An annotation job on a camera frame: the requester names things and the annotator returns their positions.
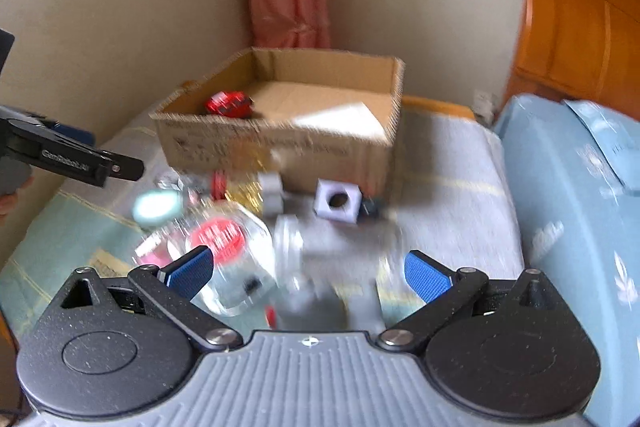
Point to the wooden headboard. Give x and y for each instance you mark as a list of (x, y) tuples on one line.
[(579, 50)]

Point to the bottle of golden capsules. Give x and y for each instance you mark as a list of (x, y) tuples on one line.
[(260, 193)]

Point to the grey cat figurine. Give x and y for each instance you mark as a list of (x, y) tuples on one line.
[(302, 304)]

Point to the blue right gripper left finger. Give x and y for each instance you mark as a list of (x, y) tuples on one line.
[(167, 293)]

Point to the clear case red label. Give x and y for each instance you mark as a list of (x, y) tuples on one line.
[(243, 254)]

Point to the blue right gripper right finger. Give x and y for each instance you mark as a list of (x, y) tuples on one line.
[(446, 294)]

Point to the blue floral bedding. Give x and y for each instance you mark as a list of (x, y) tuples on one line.
[(573, 172)]

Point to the white wall socket plug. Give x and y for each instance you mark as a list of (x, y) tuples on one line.
[(484, 104)]

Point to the brown cardboard box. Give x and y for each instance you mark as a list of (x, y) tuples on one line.
[(317, 114)]

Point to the black robot cube toy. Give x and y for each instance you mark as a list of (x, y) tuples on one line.
[(344, 202)]

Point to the grey green checked blanket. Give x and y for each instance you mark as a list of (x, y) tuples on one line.
[(449, 199)]

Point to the mint green oval case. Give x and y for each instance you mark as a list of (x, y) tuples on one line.
[(154, 208)]

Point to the red toy train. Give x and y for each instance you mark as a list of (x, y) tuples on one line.
[(229, 104)]

